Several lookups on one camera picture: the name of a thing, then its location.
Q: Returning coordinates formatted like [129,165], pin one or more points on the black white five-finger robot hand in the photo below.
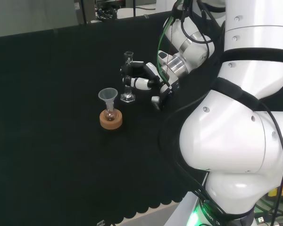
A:
[141,70]

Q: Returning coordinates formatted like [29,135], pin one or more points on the clear glass graduated cylinder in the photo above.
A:
[127,97]

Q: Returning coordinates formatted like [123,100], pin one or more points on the clear plastic funnel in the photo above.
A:
[107,94]

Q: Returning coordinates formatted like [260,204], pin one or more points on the small round-bottom glass flask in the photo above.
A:
[110,115]

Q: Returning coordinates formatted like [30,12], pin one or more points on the black cloth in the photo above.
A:
[49,129]

